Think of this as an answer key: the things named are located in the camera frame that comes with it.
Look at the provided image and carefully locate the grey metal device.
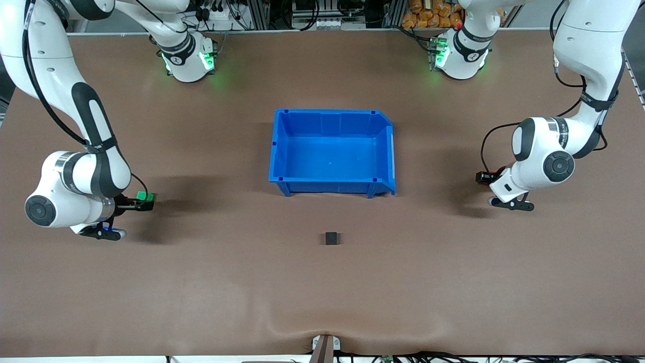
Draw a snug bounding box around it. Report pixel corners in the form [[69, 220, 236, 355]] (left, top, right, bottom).
[[292, 0, 364, 17]]

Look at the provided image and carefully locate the aluminium frame post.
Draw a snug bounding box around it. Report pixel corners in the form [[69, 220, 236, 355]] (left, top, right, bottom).
[[383, 0, 407, 29], [242, 0, 271, 31]]

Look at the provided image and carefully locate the brown table mat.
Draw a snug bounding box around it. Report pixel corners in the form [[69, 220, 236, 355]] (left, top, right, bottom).
[[0, 28, 645, 358]]

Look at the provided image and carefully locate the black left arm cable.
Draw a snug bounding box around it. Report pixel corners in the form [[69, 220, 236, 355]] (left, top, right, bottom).
[[479, 0, 625, 174]]

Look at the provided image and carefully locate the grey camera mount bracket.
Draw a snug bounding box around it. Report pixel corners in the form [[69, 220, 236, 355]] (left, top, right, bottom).
[[310, 334, 342, 363]]

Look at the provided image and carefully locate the blue plastic bin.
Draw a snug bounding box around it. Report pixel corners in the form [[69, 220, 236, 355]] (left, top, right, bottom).
[[269, 108, 397, 198]]

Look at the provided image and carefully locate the white power strip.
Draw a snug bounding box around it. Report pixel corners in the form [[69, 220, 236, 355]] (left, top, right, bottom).
[[197, 4, 238, 32]]

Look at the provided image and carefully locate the bag of orange items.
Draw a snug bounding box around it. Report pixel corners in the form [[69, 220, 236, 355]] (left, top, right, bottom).
[[402, 0, 467, 29]]

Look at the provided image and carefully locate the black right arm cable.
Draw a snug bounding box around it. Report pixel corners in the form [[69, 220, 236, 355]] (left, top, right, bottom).
[[20, 0, 150, 198]]

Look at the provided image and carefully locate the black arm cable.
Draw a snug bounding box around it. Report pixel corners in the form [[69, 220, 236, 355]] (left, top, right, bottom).
[[479, 0, 625, 174], [20, 0, 150, 198]]

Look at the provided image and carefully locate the black cable bundle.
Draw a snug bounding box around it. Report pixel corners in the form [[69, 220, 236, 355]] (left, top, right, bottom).
[[333, 350, 645, 363]]

